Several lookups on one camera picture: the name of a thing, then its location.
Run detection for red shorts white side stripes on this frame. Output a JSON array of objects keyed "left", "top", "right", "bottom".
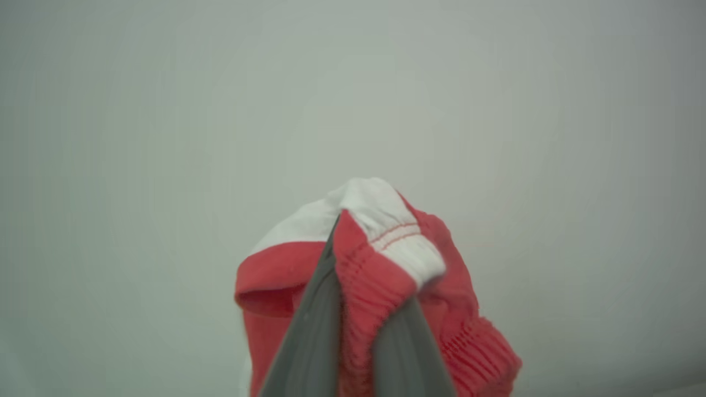
[{"left": 234, "top": 176, "right": 523, "bottom": 397}]

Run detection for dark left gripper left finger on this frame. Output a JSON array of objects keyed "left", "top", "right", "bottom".
[{"left": 259, "top": 216, "right": 344, "bottom": 397}]

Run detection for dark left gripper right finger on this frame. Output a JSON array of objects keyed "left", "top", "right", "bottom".
[{"left": 372, "top": 296, "right": 458, "bottom": 397}]

